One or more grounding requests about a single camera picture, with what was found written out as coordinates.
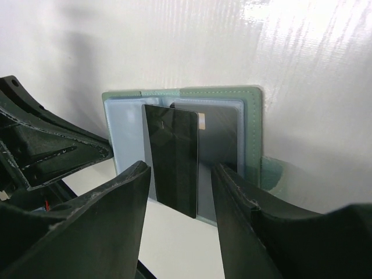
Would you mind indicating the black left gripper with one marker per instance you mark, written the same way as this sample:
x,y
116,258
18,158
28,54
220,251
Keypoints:
x,y
38,149

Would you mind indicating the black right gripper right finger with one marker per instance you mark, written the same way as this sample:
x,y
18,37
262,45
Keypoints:
x,y
262,236

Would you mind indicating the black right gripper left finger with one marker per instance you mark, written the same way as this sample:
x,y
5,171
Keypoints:
x,y
96,235

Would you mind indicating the black credit card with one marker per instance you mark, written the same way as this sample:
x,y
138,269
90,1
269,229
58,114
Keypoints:
x,y
218,133
173,138

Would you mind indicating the green card holder wallet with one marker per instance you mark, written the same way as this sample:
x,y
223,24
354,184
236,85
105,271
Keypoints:
x,y
129,138

